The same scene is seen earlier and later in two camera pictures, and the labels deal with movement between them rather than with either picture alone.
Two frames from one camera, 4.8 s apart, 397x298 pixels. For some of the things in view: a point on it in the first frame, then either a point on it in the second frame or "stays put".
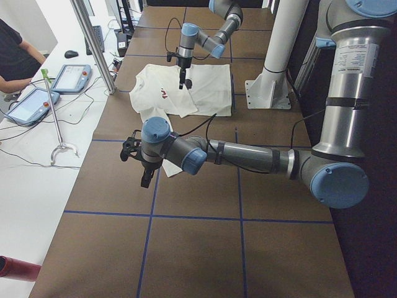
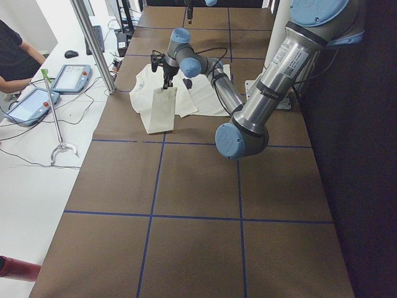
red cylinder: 18,269 stays put
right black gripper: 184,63 → 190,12
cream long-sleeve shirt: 170,167 → 159,107
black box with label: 122,45 stays put
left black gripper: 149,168 → 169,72
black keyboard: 98,31 stays put
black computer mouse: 69,54 stays put
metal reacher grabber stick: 46,76 stays put
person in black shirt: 20,60 stays put
